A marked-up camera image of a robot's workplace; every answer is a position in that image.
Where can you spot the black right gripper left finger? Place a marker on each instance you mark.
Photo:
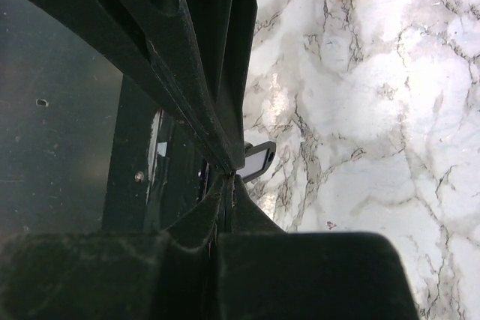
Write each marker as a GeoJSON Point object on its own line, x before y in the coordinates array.
{"type": "Point", "coordinates": [115, 275]}

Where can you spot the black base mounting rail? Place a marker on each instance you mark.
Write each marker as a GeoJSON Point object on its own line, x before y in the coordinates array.
{"type": "Point", "coordinates": [156, 174]}

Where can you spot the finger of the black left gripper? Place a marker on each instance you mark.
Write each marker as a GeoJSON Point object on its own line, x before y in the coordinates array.
{"type": "Point", "coordinates": [153, 42]}
{"type": "Point", "coordinates": [224, 32]}

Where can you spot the black white key tag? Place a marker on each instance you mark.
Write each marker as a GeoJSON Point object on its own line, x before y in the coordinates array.
{"type": "Point", "coordinates": [258, 159]}

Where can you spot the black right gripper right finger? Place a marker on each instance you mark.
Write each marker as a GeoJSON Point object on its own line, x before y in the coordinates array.
{"type": "Point", "coordinates": [266, 273]}

